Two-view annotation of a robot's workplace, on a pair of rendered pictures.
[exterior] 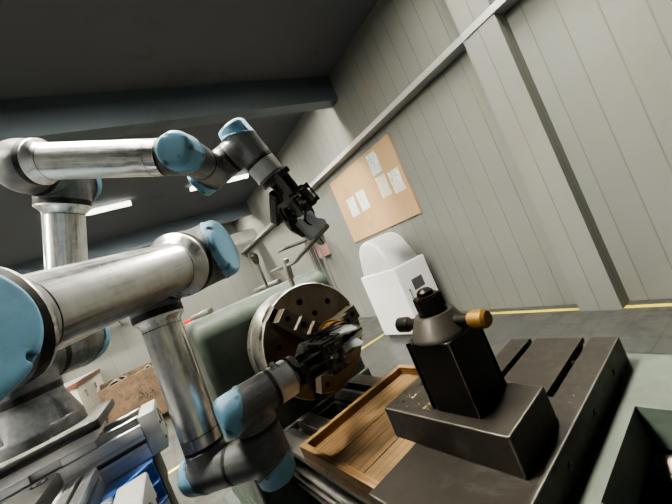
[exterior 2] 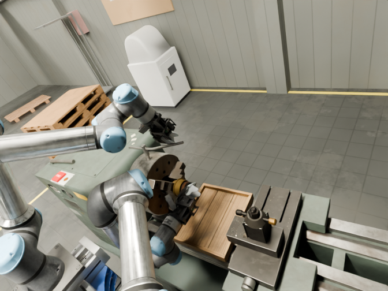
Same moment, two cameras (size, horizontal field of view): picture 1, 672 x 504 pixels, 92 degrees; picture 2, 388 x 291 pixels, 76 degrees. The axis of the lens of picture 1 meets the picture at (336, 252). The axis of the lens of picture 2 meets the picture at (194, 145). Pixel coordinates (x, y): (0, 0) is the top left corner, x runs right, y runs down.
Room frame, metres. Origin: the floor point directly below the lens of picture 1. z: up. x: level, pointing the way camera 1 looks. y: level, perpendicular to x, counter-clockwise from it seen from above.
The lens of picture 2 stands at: (-0.07, 0.11, 1.93)
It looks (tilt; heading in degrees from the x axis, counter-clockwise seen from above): 36 degrees down; 350
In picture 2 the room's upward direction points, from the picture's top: 23 degrees counter-clockwise
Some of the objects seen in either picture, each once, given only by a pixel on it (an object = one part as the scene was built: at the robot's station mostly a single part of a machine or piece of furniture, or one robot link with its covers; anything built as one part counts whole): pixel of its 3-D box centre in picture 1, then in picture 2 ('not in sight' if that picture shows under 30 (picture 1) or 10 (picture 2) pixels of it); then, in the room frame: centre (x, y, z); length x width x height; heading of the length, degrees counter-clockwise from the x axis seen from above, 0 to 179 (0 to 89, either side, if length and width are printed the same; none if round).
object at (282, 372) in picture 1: (282, 378); (171, 223); (0.65, 0.20, 1.09); 0.08 x 0.05 x 0.08; 34
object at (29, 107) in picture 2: not in sight; (28, 108); (7.92, 2.67, 0.05); 1.24 x 0.83 x 0.11; 117
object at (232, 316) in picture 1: (258, 348); (109, 175); (1.26, 0.42, 1.06); 0.59 x 0.48 x 0.39; 36
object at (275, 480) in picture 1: (261, 454); (167, 253); (0.61, 0.28, 0.98); 0.11 x 0.08 x 0.11; 80
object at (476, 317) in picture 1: (471, 319); (269, 220); (0.40, -0.12, 1.14); 0.04 x 0.02 x 0.02; 36
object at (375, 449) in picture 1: (397, 417); (213, 217); (0.72, 0.02, 0.89); 0.36 x 0.30 x 0.04; 126
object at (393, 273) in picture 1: (398, 282); (156, 68); (4.12, -0.58, 0.64); 0.72 x 0.60 x 1.28; 30
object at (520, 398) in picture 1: (461, 413); (254, 234); (0.46, -0.07, 1.00); 0.20 x 0.10 x 0.05; 36
